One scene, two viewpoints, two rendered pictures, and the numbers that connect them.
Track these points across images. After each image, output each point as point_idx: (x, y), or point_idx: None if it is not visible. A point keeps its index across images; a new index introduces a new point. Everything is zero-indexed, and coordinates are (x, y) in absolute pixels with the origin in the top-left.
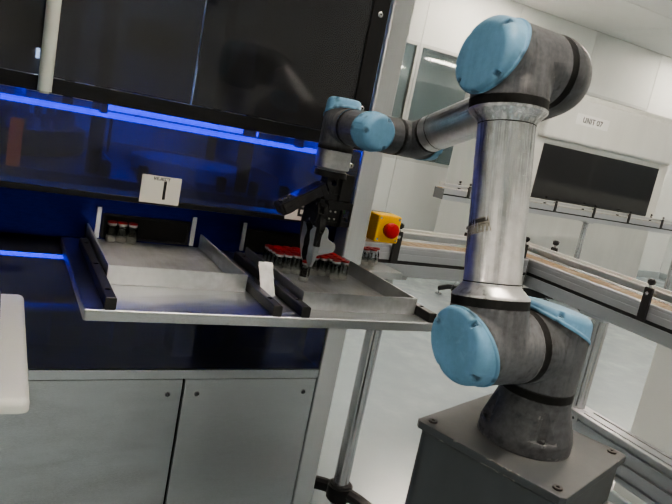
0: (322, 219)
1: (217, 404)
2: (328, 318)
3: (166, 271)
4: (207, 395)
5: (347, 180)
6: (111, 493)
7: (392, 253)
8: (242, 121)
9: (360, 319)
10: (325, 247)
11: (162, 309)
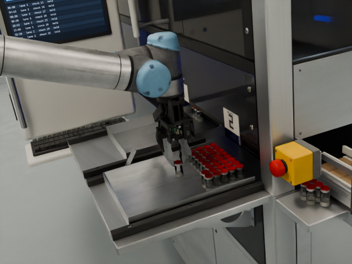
0: (156, 131)
1: (224, 246)
2: (92, 193)
3: (113, 137)
4: (220, 236)
5: (169, 103)
6: (203, 260)
7: (350, 204)
8: (197, 47)
9: (98, 205)
10: (169, 154)
11: (76, 152)
